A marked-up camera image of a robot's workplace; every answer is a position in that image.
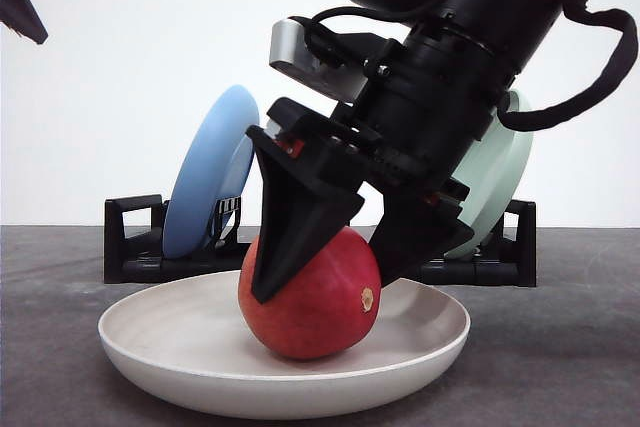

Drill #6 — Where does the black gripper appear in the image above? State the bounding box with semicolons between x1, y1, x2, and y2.
0;0;49;45
246;23;518;304

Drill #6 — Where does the white plate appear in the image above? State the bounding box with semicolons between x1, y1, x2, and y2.
98;272;471;420

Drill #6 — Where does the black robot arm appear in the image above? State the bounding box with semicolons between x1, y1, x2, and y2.
247;0;563;301

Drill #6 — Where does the green plate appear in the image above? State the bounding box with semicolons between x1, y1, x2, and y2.
444;91;533;258

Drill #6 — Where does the blue plate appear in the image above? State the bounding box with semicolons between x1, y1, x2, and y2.
163;85;260;259

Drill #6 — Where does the black plastic dish rack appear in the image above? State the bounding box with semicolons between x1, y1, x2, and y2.
104;195;537;287

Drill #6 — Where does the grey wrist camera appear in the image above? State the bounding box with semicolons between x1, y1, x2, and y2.
269;18;369;101

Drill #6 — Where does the black sleeved cable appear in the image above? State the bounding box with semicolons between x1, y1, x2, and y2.
498;0;639;132

